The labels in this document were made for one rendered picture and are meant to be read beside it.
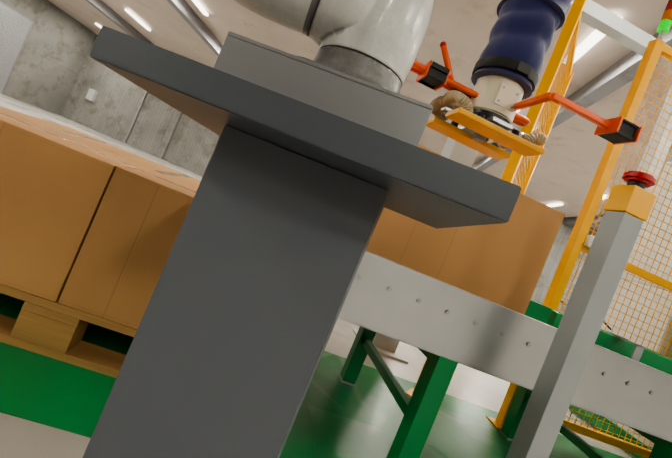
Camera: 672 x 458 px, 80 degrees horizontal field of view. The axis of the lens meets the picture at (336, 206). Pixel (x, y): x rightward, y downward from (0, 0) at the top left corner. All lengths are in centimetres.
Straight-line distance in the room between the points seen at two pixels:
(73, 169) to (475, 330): 118
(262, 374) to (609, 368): 115
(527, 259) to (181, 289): 113
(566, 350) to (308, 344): 75
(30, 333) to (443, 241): 119
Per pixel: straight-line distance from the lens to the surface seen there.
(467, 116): 140
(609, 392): 156
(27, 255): 135
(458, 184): 43
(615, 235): 119
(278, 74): 60
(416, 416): 127
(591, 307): 118
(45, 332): 137
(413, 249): 127
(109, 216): 126
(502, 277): 143
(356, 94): 57
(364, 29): 66
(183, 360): 63
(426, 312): 116
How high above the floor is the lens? 65
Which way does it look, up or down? 1 degrees up
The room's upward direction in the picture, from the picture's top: 23 degrees clockwise
